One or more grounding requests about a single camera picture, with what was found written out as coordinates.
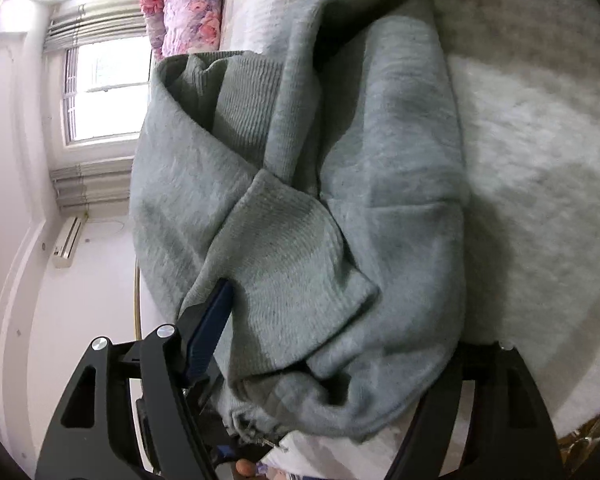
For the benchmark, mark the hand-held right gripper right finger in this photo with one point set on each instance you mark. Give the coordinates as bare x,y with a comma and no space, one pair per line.
490,400

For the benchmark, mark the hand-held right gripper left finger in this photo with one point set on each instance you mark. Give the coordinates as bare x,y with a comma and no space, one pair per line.
212,325

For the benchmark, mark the grey zip hoodie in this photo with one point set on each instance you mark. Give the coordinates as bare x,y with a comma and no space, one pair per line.
380,185

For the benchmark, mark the white air conditioner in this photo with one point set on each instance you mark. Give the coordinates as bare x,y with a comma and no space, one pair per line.
67,242

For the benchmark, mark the grey striped curtain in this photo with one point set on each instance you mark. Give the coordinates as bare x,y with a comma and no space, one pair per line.
92,185
95,25

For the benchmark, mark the bed with floral sheet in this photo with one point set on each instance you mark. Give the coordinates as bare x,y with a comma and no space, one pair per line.
530,160

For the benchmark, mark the barred window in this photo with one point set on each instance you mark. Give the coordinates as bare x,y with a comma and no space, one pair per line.
105,90

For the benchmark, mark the purple floral quilt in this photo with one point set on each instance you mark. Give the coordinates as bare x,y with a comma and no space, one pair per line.
190,10

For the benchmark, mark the wooden rail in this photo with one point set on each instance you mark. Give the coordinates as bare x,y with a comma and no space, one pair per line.
137,300

